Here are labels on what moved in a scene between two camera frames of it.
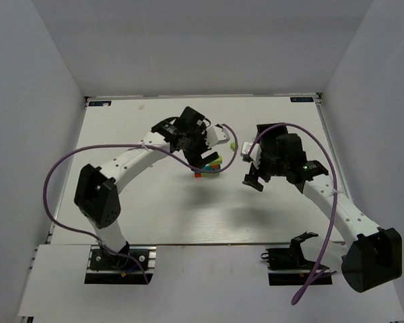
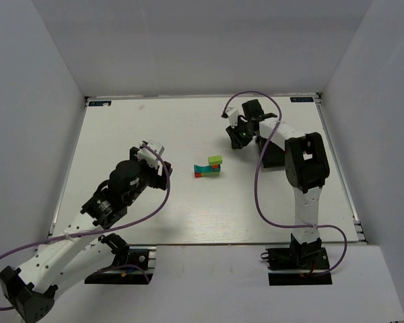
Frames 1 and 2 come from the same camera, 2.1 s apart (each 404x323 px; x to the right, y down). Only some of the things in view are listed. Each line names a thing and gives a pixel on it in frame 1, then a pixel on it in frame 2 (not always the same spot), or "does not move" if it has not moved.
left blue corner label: x=99 y=103 does not move
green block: x=218 y=161 does not move
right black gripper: x=260 y=168 to x=238 y=136
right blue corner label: x=301 y=99 does not move
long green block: x=209 y=174 does not move
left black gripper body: x=195 y=153 to x=160 y=176
